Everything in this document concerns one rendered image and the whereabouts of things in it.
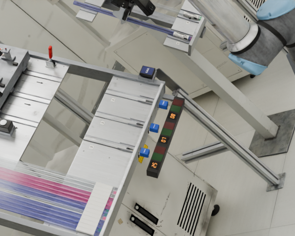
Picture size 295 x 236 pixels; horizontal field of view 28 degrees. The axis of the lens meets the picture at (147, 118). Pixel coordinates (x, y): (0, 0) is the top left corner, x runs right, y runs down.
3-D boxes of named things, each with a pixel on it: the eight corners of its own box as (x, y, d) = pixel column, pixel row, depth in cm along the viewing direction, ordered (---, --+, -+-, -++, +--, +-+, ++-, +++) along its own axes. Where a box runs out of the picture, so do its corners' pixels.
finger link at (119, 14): (111, 18, 230) (117, 1, 222) (124, 25, 230) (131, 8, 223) (108, 22, 228) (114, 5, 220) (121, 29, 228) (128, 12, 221)
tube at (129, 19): (194, 39, 225) (194, 37, 224) (192, 41, 224) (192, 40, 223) (74, 2, 235) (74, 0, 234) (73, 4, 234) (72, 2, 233)
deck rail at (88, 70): (165, 92, 225) (165, 81, 220) (164, 95, 224) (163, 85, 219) (-2, 52, 240) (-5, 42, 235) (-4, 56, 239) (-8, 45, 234)
